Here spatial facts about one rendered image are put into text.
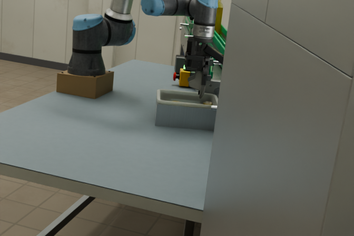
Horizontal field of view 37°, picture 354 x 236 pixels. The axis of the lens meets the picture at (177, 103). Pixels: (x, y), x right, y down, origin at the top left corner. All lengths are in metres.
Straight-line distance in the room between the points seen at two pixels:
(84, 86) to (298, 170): 1.62
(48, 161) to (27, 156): 0.07
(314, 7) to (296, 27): 0.06
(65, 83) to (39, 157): 0.69
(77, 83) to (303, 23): 1.60
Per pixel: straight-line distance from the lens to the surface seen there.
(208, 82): 2.00
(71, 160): 1.50
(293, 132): 0.59
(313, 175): 0.51
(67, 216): 2.38
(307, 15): 0.58
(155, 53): 5.46
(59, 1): 5.85
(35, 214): 2.82
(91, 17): 2.12
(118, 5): 2.16
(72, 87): 2.13
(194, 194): 1.36
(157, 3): 1.78
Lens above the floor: 1.32
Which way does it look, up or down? 15 degrees down
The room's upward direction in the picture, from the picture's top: 6 degrees clockwise
